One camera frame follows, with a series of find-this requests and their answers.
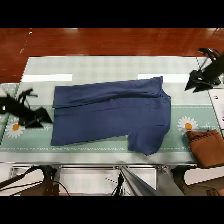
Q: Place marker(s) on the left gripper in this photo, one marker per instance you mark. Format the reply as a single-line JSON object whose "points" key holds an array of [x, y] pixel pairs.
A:
{"points": [[20, 111]]}

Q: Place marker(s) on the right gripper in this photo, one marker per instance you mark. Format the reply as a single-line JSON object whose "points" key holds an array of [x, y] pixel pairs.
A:
{"points": [[210, 75]]}

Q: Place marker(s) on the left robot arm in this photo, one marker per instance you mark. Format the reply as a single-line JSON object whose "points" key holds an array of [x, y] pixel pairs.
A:
{"points": [[46, 173]]}

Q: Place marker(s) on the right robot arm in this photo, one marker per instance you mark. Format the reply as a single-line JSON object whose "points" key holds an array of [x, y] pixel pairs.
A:
{"points": [[200, 175]]}

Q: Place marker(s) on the brown garment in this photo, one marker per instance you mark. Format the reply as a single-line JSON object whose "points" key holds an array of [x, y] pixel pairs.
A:
{"points": [[206, 148]]}

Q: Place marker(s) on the blue T-shirt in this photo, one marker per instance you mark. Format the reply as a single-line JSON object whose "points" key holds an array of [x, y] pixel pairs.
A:
{"points": [[110, 113]]}

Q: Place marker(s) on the silver frame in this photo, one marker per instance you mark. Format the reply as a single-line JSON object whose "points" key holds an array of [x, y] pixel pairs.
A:
{"points": [[140, 185]]}

